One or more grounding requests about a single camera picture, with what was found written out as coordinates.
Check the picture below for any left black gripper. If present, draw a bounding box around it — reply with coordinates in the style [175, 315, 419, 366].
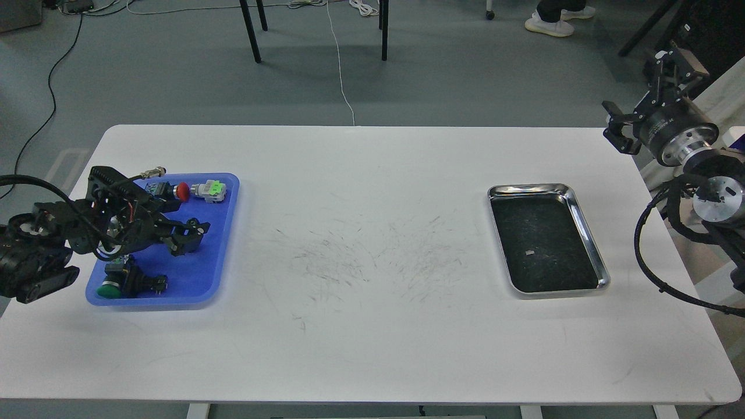
[68, 165, 211, 260]

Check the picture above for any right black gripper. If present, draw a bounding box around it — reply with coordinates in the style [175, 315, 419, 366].
[603, 48, 719, 167]

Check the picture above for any blue plastic tray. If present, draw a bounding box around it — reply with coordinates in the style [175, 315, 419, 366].
[85, 172, 240, 310]

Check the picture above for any white floor cable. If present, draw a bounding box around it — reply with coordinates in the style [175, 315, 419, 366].
[326, 0, 356, 126]

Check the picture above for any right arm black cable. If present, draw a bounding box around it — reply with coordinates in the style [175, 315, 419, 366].
[634, 177, 745, 318]

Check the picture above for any silver metal tray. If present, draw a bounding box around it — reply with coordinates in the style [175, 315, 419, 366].
[487, 183, 611, 299]

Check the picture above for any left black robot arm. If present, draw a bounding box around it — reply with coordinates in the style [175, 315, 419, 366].
[1, 165, 210, 303]

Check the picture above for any white sneaker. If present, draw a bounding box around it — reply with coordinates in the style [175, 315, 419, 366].
[560, 6, 597, 21]
[524, 15, 575, 38]

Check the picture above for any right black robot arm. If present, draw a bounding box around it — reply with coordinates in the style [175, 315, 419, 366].
[603, 46, 744, 291]

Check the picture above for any right white sneaker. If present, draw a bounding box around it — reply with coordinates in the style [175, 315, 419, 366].
[524, 15, 575, 38]

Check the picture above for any left white sneaker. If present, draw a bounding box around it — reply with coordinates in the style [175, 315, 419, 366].
[560, 6, 597, 21]

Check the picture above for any black floor cable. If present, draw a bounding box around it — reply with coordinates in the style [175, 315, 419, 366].
[0, 12, 85, 200]

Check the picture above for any green grey connector switch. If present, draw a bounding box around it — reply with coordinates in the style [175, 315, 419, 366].
[189, 180, 228, 204]

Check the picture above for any red push button switch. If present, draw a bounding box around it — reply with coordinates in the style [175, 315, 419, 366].
[146, 182, 190, 203]

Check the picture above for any green push button switch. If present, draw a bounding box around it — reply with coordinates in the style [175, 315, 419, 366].
[95, 261, 135, 299]

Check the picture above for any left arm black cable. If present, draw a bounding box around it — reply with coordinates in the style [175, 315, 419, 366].
[0, 175, 111, 245]

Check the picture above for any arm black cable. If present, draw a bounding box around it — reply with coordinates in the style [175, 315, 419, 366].
[634, 177, 745, 318]
[0, 175, 111, 245]

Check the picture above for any black switch module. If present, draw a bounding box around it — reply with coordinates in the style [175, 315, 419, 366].
[123, 265, 168, 298]

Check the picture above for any black chair leg left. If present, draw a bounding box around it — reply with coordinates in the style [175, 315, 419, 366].
[239, 0, 262, 63]

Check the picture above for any black chair leg right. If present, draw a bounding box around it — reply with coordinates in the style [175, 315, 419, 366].
[378, 0, 389, 62]

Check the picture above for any black chair leg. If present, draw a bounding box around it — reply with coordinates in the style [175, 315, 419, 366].
[239, 0, 262, 63]
[378, 0, 389, 62]

